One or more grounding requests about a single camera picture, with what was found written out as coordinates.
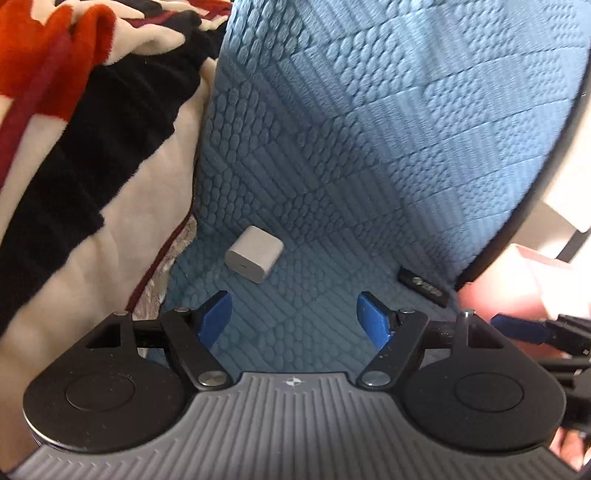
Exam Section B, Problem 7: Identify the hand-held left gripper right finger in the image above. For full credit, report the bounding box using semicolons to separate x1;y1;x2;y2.
359;292;504;388

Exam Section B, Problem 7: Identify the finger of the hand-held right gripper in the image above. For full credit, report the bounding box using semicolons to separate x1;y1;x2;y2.
490;314;591;357

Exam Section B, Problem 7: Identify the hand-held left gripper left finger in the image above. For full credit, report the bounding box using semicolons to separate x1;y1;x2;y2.
88;291;233;392

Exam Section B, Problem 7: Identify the pink cardboard box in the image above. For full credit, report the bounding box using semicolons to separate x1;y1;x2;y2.
456;244;591;326

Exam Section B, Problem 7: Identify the black flash drive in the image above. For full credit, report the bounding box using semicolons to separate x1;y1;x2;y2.
397;267;450;308

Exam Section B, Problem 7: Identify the small white cube charger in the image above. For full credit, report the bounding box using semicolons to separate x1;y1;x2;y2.
225;226;284;287

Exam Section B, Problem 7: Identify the beige folding board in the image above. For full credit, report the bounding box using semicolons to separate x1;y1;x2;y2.
542;150;591;232

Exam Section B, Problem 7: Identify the blue textured mattress pad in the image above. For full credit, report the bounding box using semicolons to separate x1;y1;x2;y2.
159;0;589;374

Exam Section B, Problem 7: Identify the red white black striped blanket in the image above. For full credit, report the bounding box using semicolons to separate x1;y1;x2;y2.
0;0;234;453

